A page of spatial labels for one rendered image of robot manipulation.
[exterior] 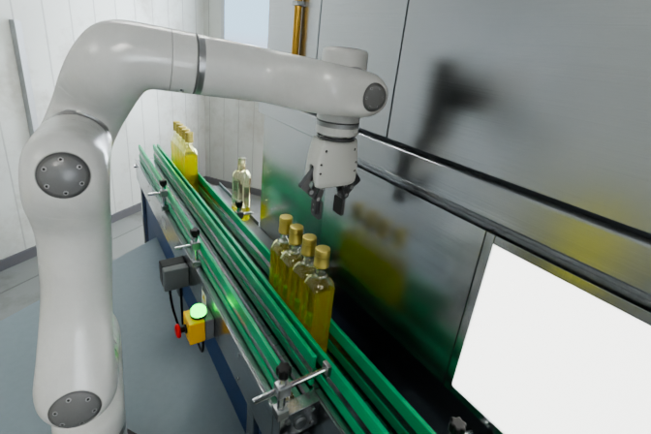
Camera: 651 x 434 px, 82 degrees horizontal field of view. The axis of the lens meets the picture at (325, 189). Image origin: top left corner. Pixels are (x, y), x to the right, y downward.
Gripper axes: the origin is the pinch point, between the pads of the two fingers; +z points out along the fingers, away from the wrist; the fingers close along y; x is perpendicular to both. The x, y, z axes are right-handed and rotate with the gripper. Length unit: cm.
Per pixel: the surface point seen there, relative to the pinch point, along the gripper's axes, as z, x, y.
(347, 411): 35.2, 19.9, 3.9
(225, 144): 89, -369, -102
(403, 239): 4.4, 11.4, -12.0
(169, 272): 43, -54, 23
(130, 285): 68, -89, 32
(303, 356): 32.6, 6.1, 6.3
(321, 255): 10.8, 1.1, 1.2
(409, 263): 8.7, 14.2, -12.1
